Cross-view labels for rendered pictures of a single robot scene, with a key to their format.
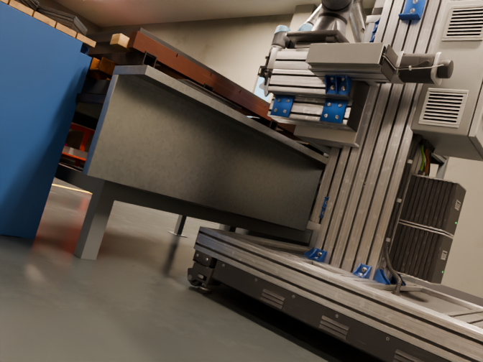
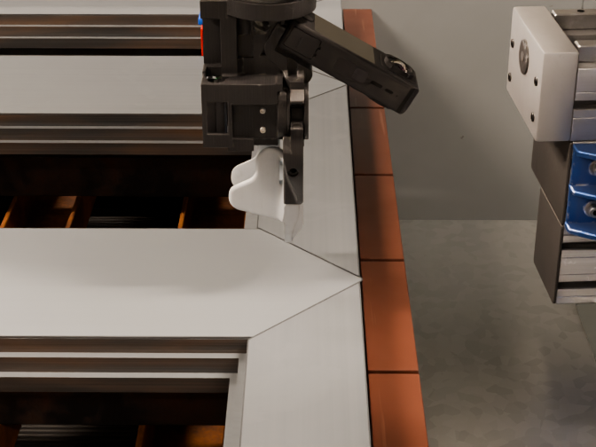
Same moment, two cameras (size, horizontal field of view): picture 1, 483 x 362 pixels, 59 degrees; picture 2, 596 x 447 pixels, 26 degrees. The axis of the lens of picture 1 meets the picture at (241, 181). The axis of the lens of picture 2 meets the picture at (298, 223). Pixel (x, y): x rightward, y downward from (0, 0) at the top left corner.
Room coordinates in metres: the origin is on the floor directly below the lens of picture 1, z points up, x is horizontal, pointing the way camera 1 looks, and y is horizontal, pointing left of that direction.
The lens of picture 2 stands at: (1.43, 0.64, 1.40)
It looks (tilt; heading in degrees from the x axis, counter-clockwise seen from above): 28 degrees down; 317
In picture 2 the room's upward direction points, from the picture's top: straight up
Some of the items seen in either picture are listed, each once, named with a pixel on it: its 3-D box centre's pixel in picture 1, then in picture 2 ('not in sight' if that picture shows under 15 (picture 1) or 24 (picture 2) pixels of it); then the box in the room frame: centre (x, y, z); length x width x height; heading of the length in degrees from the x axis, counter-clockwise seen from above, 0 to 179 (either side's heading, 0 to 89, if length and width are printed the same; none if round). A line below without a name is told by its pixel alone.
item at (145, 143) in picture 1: (231, 171); not in sight; (1.88, 0.05, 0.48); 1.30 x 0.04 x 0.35; 136
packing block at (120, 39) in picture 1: (121, 42); not in sight; (1.54, 0.57, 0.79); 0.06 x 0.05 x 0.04; 46
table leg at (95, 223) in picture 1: (111, 169); not in sight; (1.59, 0.48, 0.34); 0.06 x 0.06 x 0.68; 46
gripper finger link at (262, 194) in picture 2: (263, 86); (265, 198); (2.11, 0.03, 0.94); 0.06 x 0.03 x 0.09; 46
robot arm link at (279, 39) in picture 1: (281, 38); not in sight; (2.12, 0.01, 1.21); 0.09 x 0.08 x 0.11; 92
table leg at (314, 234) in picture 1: (313, 225); not in sight; (2.60, -0.50, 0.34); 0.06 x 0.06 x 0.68; 46
